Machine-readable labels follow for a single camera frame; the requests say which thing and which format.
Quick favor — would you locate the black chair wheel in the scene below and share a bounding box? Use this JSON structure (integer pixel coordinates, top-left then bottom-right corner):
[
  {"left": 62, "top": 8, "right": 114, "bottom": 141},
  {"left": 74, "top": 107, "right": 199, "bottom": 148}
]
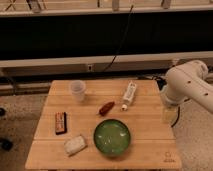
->
[{"left": 0, "top": 137, "right": 13, "bottom": 151}]

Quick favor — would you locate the black hanging cable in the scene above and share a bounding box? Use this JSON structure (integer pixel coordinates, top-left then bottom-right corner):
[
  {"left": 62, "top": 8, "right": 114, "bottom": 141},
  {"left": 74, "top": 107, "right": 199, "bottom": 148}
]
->
[{"left": 101, "top": 4, "right": 135, "bottom": 72}]

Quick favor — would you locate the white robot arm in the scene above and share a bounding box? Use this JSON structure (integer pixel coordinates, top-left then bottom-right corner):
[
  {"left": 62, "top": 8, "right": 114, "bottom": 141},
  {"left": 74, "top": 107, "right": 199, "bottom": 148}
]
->
[{"left": 160, "top": 60, "right": 213, "bottom": 124}]

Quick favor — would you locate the wooden table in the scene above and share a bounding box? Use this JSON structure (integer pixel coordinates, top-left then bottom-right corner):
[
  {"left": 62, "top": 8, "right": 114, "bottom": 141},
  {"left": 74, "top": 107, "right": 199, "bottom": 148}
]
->
[{"left": 25, "top": 80, "right": 182, "bottom": 170}]

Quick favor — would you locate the translucent white cup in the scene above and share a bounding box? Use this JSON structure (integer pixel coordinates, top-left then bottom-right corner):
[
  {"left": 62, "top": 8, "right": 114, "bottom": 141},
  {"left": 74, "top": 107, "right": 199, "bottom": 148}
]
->
[{"left": 70, "top": 80, "right": 86, "bottom": 102}]

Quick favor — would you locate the white wall outlet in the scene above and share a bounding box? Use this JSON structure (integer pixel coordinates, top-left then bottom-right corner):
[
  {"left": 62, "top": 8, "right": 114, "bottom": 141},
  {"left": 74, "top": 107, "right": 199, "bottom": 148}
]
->
[{"left": 88, "top": 65, "right": 93, "bottom": 72}]

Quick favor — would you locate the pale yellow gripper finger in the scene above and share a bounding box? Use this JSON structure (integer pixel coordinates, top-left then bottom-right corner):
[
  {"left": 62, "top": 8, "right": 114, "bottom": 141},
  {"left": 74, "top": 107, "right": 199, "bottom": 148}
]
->
[{"left": 162, "top": 108, "right": 176, "bottom": 124}]

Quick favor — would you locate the green ceramic bowl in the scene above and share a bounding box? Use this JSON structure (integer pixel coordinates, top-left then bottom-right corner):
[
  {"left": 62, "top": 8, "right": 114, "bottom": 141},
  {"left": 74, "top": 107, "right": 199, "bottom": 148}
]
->
[{"left": 93, "top": 119, "right": 131, "bottom": 157}]

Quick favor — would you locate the white tube with cap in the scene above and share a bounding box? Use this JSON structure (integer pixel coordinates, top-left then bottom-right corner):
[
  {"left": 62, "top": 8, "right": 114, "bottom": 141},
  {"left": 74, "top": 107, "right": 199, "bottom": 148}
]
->
[{"left": 121, "top": 81, "right": 137, "bottom": 111}]

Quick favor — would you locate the brown chocolate bar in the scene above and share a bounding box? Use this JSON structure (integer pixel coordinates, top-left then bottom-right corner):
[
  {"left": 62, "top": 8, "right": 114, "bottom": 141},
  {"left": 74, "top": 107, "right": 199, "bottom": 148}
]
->
[{"left": 55, "top": 112, "right": 67, "bottom": 135}]

